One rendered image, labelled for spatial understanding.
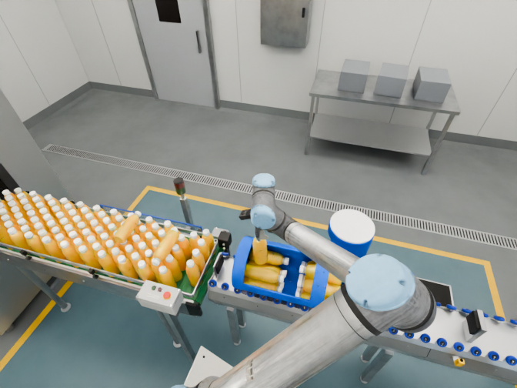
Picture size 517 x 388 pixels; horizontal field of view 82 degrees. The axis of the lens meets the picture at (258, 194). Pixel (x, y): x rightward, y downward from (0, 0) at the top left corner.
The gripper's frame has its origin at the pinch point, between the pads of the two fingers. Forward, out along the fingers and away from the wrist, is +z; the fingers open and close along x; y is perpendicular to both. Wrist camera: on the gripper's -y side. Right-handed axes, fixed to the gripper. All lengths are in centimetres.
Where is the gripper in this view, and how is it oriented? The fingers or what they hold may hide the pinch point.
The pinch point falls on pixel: (258, 235)
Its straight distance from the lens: 143.0
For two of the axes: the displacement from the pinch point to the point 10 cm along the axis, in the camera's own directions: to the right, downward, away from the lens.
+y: 9.6, 1.8, -2.0
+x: 2.7, -6.8, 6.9
